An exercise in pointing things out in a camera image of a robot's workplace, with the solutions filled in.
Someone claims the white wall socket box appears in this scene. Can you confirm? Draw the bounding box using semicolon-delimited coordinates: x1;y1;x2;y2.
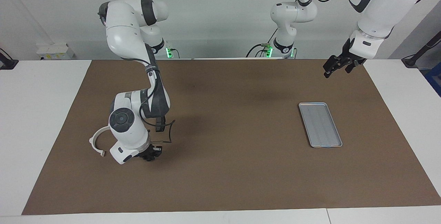
36;43;75;60

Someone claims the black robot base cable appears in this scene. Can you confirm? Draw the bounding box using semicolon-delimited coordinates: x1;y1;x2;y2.
246;28;278;58

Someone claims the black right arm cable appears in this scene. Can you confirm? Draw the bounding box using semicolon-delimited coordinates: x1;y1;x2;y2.
138;57;175;144

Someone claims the white half-ring bracket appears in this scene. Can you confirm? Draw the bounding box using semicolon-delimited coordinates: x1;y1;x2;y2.
89;126;111;157

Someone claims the silver metal tray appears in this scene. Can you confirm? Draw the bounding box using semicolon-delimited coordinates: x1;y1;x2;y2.
298;102;343;148

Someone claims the brown table mat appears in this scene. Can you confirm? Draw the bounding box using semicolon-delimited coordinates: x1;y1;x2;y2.
21;59;441;215

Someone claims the blue crate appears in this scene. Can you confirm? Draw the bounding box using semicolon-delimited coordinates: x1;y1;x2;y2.
424;62;441;97

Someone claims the black desk clamp mount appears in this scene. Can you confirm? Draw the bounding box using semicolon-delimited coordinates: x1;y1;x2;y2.
401;31;441;68
0;48;19;70

